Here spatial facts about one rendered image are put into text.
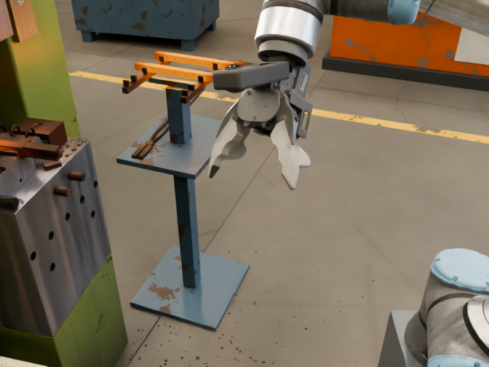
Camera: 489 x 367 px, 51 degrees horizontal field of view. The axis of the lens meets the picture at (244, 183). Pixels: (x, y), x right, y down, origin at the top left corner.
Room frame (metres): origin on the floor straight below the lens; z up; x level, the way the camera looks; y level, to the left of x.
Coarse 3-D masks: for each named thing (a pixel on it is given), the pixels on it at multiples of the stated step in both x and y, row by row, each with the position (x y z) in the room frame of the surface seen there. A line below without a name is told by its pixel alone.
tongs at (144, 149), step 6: (198, 96) 2.02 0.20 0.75; (192, 102) 1.96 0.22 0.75; (162, 126) 1.75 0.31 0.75; (168, 126) 1.74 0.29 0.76; (156, 132) 1.70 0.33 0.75; (162, 132) 1.69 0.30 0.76; (156, 138) 1.65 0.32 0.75; (144, 144) 1.60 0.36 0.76; (150, 144) 1.60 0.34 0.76; (138, 150) 1.56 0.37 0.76; (144, 150) 1.56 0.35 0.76; (150, 150) 1.57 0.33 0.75; (132, 156) 1.52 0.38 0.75; (138, 156) 1.52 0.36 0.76; (144, 156) 1.53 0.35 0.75
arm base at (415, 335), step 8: (416, 312) 0.91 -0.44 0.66; (416, 320) 0.87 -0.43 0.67; (408, 328) 0.88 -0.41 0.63; (416, 328) 0.85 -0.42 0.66; (424, 328) 0.83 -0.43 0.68; (408, 336) 0.86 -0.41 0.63; (416, 336) 0.84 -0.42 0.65; (424, 336) 0.82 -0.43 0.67; (408, 344) 0.84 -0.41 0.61; (416, 344) 0.82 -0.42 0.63; (424, 344) 0.81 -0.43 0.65; (416, 352) 0.81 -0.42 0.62; (424, 352) 0.81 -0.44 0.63; (424, 360) 0.79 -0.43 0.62
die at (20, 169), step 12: (0, 132) 1.25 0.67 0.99; (0, 156) 1.13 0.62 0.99; (12, 156) 1.13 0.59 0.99; (0, 168) 1.08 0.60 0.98; (12, 168) 1.10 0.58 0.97; (24, 168) 1.14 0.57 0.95; (36, 168) 1.18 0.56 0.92; (0, 180) 1.05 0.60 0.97; (12, 180) 1.09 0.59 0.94; (24, 180) 1.12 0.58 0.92; (0, 192) 1.04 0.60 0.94
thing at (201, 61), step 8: (168, 56) 1.79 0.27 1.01; (176, 56) 1.78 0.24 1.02; (184, 56) 1.78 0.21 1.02; (192, 56) 1.78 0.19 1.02; (192, 64) 1.75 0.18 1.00; (200, 64) 1.74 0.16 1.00; (208, 64) 1.73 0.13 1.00; (224, 64) 1.71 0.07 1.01; (240, 64) 1.69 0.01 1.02; (248, 64) 1.69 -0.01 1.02
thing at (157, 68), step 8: (136, 64) 1.70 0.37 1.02; (144, 64) 1.70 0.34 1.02; (152, 64) 1.70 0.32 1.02; (152, 72) 1.68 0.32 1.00; (160, 72) 1.66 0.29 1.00; (168, 72) 1.65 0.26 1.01; (176, 72) 1.64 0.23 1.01; (184, 72) 1.63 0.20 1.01; (192, 72) 1.62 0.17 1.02; (200, 72) 1.62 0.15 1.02; (208, 72) 1.62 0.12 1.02; (208, 80) 1.60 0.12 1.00
